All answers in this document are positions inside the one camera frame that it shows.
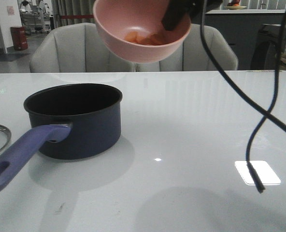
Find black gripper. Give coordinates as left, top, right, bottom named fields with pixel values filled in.
left=161, top=0, right=223, bottom=31

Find orange ham pieces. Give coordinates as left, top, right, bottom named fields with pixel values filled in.
left=124, top=31, right=166, bottom=46

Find pink bowl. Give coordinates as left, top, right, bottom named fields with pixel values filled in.
left=93, top=0, right=191, bottom=63

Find grey chair right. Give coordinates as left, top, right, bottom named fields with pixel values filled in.
left=136, top=24, right=239, bottom=72

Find grey chair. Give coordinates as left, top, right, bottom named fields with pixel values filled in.
left=136, top=24, right=239, bottom=72
left=29, top=23, right=135, bottom=73

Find fruit plate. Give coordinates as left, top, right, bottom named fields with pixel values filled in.
left=225, top=0, right=247, bottom=10

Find dark grey sideboard counter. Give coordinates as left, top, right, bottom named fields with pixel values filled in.
left=205, top=9, right=285, bottom=70

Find red barrier tape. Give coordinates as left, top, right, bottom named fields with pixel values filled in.
left=59, top=14, right=94, bottom=19

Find grey chair left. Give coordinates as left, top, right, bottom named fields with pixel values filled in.
left=29, top=23, right=135, bottom=73

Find dark blue saucepan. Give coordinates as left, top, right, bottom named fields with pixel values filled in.
left=0, top=83, right=122, bottom=191

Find red bin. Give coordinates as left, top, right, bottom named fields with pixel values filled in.
left=10, top=26, right=28, bottom=51

